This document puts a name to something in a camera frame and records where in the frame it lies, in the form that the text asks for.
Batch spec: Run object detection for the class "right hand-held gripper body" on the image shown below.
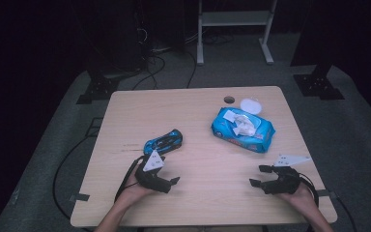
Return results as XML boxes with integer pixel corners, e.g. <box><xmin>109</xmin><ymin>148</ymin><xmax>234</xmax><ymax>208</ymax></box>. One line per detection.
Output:
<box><xmin>261</xmin><ymin>154</ymin><xmax>312</xmax><ymax>195</ymax></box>

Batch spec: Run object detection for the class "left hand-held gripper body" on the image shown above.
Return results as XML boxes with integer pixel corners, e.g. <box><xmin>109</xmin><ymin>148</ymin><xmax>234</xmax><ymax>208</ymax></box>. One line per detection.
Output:
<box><xmin>134</xmin><ymin>150</ymin><xmax>172</xmax><ymax>194</ymax></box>

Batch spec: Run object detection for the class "blue toy car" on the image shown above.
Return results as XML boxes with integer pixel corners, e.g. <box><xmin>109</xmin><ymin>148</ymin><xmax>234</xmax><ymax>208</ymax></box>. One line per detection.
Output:
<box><xmin>143</xmin><ymin>129</ymin><xmax>184</xmax><ymax>157</ymax></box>

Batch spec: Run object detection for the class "blue wet wipes pack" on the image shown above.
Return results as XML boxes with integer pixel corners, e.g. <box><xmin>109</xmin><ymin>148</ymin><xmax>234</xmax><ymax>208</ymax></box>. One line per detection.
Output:
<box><xmin>210</xmin><ymin>98</ymin><xmax>276</xmax><ymax>154</ymax></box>

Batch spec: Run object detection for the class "white wet wipe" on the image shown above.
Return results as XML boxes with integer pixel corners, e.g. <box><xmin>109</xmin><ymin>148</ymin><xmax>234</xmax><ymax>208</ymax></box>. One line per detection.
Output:
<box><xmin>233</xmin><ymin>115</ymin><xmax>257</xmax><ymax>137</ymax></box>

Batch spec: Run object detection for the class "person's left hand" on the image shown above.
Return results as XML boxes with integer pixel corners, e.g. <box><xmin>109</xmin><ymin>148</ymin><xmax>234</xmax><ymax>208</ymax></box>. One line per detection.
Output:
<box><xmin>117</xmin><ymin>163</ymin><xmax>157</xmax><ymax>205</ymax></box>

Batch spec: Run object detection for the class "person's right hand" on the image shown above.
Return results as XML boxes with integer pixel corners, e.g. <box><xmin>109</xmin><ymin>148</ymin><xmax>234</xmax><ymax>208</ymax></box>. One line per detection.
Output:
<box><xmin>274</xmin><ymin>180</ymin><xmax>317</xmax><ymax>212</ymax></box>

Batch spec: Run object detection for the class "grey tape strip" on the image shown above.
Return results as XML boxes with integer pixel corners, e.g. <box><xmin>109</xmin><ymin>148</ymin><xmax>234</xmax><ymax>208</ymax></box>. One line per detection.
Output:
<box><xmin>69</xmin><ymin>192</ymin><xmax>91</xmax><ymax>203</ymax></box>
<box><xmin>313</xmin><ymin>188</ymin><xmax>337</xmax><ymax>198</ymax></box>

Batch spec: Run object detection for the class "black stand base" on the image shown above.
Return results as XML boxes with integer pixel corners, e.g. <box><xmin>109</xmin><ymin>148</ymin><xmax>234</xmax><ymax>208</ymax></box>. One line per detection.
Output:
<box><xmin>293</xmin><ymin>62</ymin><xmax>346</xmax><ymax>101</ymax></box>
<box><xmin>75</xmin><ymin>75</ymin><xmax>121</xmax><ymax>105</ymax></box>

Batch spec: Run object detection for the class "black equipment tower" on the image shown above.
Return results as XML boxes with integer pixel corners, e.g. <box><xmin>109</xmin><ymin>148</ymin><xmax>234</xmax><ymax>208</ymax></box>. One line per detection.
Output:
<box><xmin>86</xmin><ymin>0</ymin><xmax>150</xmax><ymax>73</ymax></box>

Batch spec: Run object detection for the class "right hand-held gripper cable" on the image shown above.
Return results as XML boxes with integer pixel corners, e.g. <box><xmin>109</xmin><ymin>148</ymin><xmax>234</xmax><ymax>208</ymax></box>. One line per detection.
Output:
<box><xmin>298</xmin><ymin>172</ymin><xmax>357</xmax><ymax>232</ymax></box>

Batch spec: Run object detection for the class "black floor cable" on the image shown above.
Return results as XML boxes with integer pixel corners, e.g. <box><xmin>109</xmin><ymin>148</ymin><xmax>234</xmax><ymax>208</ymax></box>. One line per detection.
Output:
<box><xmin>185</xmin><ymin>49</ymin><xmax>198</xmax><ymax>89</ymax></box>
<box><xmin>131</xmin><ymin>54</ymin><xmax>167</xmax><ymax>91</ymax></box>

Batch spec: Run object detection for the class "long black cable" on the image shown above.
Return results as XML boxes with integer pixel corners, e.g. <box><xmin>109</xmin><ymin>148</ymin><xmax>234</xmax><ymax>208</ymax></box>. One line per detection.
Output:
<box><xmin>52</xmin><ymin>117</ymin><xmax>104</xmax><ymax>223</ymax></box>

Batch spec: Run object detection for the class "white metal stand frame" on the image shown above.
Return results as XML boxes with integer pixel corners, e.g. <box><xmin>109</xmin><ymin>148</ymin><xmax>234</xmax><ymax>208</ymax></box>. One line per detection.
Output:
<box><xmin>196</xmin><ymin>0</ymin><xmax>278</xmax><ymax>67</ymax></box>

